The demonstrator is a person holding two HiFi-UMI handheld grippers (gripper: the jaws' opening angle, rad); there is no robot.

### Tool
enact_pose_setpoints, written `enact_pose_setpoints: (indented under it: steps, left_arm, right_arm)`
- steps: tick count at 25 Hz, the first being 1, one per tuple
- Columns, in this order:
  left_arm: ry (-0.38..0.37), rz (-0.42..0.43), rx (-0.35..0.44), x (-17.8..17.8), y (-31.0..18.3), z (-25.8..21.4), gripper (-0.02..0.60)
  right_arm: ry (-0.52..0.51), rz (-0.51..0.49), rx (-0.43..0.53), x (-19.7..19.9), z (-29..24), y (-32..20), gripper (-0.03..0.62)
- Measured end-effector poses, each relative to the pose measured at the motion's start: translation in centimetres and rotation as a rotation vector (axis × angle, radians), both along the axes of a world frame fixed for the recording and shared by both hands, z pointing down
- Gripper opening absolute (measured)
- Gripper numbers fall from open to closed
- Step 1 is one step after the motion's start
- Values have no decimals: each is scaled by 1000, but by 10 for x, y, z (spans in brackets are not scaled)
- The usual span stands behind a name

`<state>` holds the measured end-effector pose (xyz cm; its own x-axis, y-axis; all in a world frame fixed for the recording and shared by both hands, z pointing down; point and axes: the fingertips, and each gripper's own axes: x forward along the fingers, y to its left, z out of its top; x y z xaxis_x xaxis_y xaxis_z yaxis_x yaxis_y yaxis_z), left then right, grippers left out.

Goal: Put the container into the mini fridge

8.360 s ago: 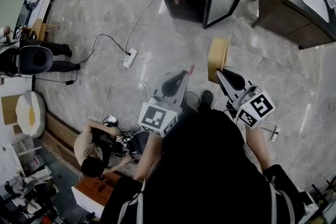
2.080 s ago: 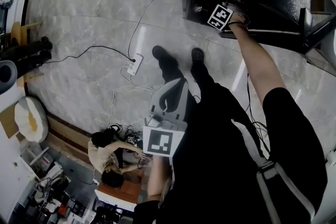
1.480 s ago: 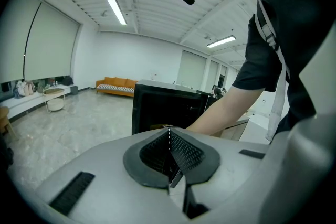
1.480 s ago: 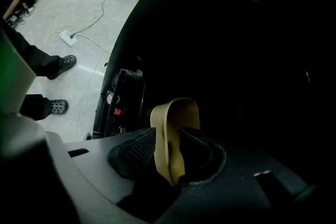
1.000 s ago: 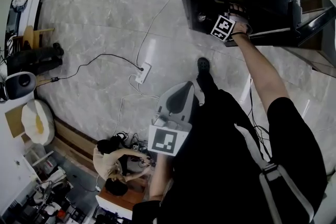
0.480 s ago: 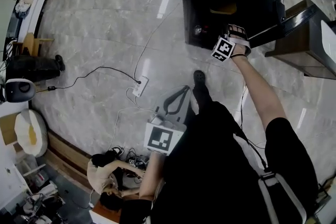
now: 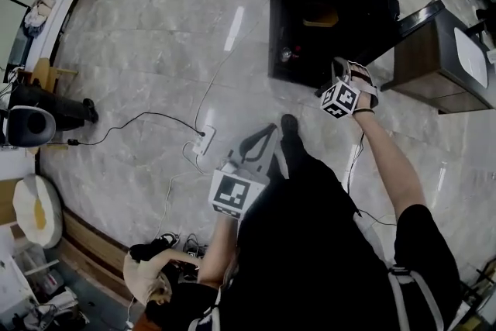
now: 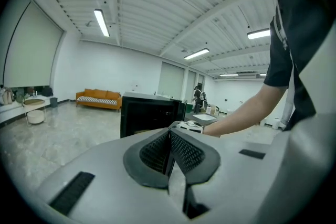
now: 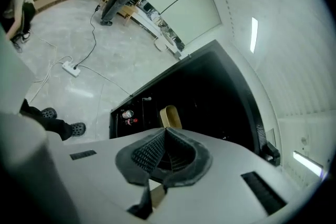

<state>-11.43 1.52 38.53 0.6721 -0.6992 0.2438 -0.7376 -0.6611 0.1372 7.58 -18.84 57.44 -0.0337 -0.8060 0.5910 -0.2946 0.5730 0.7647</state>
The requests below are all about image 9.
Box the long white table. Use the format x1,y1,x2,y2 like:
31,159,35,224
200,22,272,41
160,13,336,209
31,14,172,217
130,0,186,59

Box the black power cable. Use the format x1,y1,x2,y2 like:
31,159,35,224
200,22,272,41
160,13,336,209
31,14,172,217
73,4,102,70

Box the white power cable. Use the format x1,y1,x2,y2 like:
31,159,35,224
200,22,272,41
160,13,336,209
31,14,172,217
27,34,132,104

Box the white round stool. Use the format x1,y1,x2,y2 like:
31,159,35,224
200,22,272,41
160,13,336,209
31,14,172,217
153,37,169,52

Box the wooden chair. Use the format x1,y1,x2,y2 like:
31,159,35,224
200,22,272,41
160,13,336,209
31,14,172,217
99,0,141,26

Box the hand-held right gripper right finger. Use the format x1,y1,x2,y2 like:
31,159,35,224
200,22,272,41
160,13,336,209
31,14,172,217
150,127,213,188

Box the long ceiling light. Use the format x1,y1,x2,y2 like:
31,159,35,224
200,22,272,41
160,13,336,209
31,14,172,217
249,17,259,54
292,150,326,177

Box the person's black trouser legs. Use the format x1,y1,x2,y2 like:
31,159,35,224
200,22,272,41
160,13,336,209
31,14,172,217
19,98,74,142

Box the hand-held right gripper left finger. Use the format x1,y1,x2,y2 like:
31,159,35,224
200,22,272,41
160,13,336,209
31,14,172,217
115,127,166,220

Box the white power strip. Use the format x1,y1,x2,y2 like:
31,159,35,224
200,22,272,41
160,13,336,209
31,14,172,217
61,60,81,78

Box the person's black perforated shoe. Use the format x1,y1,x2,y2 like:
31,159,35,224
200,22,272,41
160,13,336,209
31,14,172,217
41,107,58,120
70,122,87,137

